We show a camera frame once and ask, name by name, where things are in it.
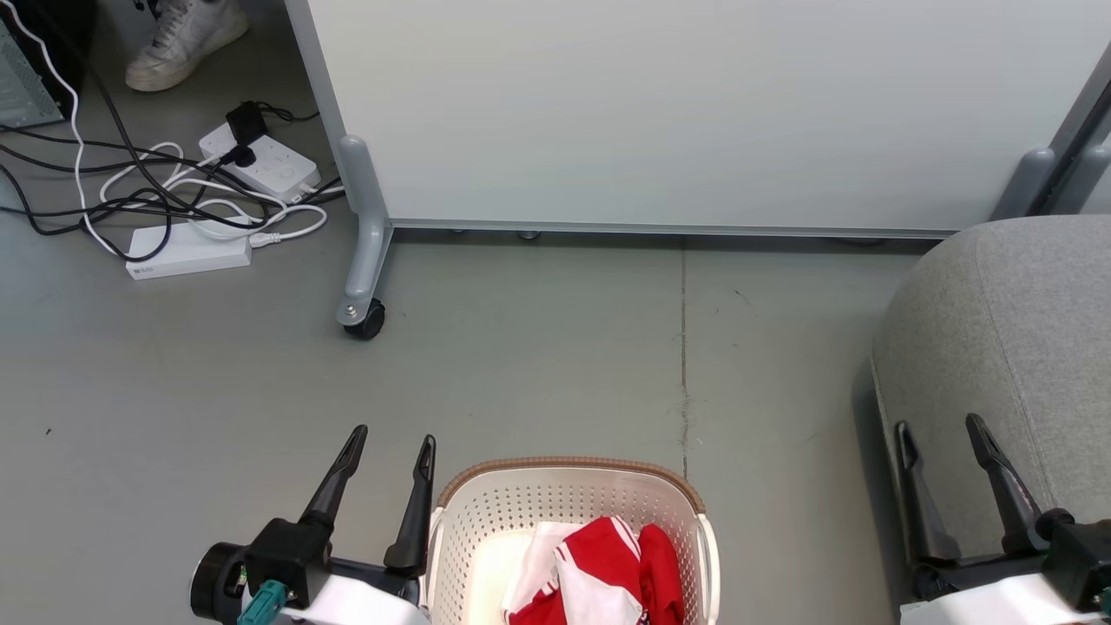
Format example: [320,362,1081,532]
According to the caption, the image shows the white partition panel grey frame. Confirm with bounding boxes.
[285,0,1111,329]

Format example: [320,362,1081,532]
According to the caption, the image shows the black plug adapter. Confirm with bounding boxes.
[226,102,268,144]

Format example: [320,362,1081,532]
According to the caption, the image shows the thin white cable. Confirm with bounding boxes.
[0,0,131,261]

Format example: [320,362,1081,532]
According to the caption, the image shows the black floor cable bundle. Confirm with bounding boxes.
[0,52,344,261]

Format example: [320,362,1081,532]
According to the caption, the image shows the white long power brick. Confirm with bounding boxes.
[126,224,253,280]

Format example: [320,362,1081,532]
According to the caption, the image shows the partition panel with grey post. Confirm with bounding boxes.
[992,43,1111,220]

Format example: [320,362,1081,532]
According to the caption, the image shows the red and white garment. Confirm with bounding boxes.
[503,516,685,625]

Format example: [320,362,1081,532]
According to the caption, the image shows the grey fabric sofa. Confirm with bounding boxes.
[871,215,1111,609]

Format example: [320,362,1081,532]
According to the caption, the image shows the white sneaker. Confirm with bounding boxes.
[125,0,250,93]

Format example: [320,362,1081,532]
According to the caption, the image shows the thick white coiled cable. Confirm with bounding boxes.
[100,141,329,253]

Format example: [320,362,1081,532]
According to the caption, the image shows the teal cable connector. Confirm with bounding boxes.
[237,580,289,625]

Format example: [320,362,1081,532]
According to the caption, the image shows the cream perforated laundry basket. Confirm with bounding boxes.
[425,457,720,625]

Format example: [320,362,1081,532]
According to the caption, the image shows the white square power strip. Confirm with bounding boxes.
[199,122,322,202]

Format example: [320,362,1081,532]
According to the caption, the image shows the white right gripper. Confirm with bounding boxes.
[894,415,1111,625]

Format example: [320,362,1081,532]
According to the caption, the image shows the dark computer case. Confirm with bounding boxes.
[0,0,96,131]

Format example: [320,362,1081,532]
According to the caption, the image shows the black caster wheel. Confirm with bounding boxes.
[345,299,386,340]

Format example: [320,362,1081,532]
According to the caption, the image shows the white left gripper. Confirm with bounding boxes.
[278,425,436,625]

